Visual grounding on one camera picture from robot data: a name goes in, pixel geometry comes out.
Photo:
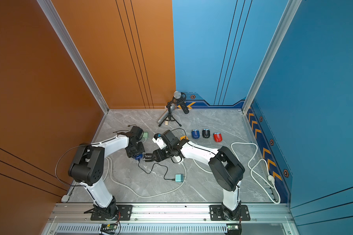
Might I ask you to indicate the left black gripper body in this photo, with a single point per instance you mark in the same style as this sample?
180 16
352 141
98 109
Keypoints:
138 149

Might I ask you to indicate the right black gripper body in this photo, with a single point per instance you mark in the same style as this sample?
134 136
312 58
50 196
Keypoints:
163 153

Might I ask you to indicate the light green charger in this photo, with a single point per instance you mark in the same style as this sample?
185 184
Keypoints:
145 135

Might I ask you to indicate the teal charger white strip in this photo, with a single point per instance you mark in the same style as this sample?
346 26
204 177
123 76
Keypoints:
179 178

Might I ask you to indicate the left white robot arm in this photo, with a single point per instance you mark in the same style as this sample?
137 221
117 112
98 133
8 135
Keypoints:
88 165

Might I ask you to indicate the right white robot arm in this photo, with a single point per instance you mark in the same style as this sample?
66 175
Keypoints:
224 165

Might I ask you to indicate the black tripod stand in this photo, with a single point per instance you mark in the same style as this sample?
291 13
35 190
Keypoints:
170 118

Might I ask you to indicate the black cable black shaver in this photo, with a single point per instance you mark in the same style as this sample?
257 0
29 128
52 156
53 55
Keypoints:
157 166

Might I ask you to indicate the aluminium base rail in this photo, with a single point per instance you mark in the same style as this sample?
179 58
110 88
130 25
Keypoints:
171 218

